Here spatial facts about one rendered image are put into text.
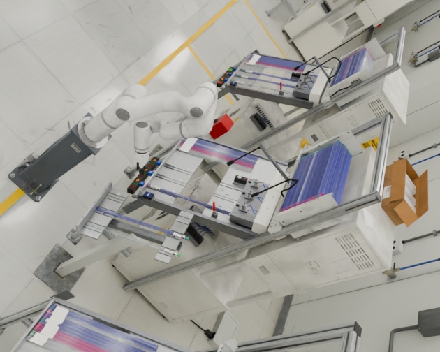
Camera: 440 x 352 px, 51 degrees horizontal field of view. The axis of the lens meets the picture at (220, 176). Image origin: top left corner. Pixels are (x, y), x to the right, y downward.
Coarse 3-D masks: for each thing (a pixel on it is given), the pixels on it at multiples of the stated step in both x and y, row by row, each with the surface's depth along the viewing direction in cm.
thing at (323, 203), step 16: (384, 128) 245; (320, 144) 266; (352, 144) 261; (384, 144) 231; (384, 160) 223; (128, 176) 355; (128, 208) 263; (192, 208) 296; (304, 208) 221; (320, 208) 217; (320, 224) 223; (192, 240) 289; (128, 256) 291
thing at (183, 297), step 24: (192, 192) 311; (168, 216) 303; (144, 240) 296; (216, 240) 308; (240, 240) 326; (120, 264) 306; (144, 264) 297; (168, 264) 287; (216, 264) 300; (144, 288) 313; (168, 288) 303; (192, 288) 293; (216, 288) 291; (168, 312) 319; (192, 312) 309; (216, 312) 299
